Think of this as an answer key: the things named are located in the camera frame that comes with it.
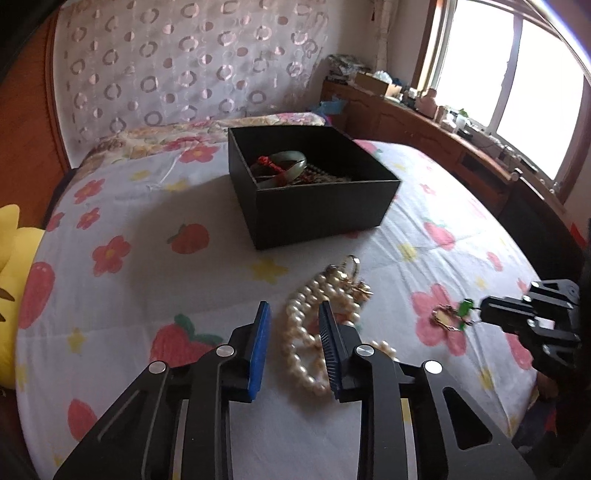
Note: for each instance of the beige window curtain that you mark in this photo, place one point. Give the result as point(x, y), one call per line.
point(381, 37)

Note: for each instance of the pile of patterned cloth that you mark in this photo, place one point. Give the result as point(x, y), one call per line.
point(344, 69)

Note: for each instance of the floral pillow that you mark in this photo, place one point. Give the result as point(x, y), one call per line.
point(194, 134)

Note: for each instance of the pale green jade bangle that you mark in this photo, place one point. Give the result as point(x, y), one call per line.
point(288, 171)

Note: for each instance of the window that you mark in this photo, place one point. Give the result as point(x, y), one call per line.
point(531, 83)

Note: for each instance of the brown wooden wardrobe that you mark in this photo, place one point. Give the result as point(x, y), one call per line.
point(23, 138)

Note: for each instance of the brown wooden cabinet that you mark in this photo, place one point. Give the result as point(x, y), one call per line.
point(406, 124)

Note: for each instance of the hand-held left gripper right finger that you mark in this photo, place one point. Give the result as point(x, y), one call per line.
point(330, 350)

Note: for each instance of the pink kettle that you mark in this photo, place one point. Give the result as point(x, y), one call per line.
point(428, 102)

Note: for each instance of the circle patterned sheer curtain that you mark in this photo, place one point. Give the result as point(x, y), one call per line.
point(184, 60)

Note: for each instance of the black cardboard box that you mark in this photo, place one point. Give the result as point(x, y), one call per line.
point(318, 212)

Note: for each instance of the gold metal jewelry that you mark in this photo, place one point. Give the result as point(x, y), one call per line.
point(355, 286)

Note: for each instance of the open cardboard box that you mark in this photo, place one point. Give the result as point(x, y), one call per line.
point(371, 84)

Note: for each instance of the white bottle green cap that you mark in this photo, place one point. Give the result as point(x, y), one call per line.
point(461, 121)

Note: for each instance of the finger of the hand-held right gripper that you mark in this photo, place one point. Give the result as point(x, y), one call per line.
point(503, 309)
point(551, 290)

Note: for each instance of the yellow plush toy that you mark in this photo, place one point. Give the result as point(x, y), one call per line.
point(14, 286)

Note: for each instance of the white plastic bag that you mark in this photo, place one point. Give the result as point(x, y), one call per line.
point(382, 76)

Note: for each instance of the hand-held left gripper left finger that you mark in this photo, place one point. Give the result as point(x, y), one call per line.
point(258, 350)

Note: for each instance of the blue plastic bag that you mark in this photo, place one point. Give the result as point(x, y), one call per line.
point(332, 106)

